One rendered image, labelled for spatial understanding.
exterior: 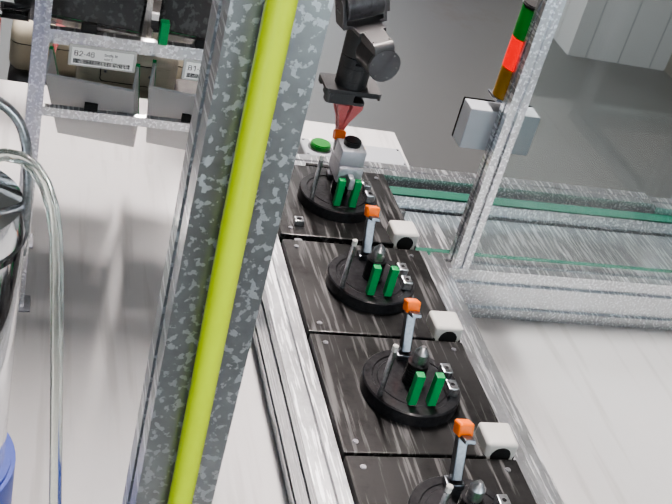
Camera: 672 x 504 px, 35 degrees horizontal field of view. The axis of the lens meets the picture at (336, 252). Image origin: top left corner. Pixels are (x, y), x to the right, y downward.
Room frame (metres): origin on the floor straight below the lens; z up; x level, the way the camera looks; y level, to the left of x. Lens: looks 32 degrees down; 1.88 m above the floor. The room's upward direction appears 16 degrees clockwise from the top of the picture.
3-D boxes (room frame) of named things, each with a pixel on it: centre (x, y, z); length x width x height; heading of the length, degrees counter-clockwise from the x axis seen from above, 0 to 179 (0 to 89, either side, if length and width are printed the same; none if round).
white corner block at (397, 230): (1.58, -0.10, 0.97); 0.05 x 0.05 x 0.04; 20
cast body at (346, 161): (1.63, 0.02, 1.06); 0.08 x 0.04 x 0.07; 20
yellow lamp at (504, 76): (1.60, -0.19, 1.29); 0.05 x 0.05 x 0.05
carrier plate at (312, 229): (1.64, 0.02, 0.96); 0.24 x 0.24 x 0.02; 20
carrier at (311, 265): (1.40, -0.06, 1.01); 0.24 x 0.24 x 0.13; 20
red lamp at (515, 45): (1.60, -0.19, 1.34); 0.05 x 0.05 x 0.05
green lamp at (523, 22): (1.60, -0.19, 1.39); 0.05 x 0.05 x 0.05
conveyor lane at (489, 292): (1.72, -0.27, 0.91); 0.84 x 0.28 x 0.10; 110
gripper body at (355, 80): (1.74, 0.06, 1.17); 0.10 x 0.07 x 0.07; 111
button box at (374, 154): (1.87, 0.02, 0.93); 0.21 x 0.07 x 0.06; 110
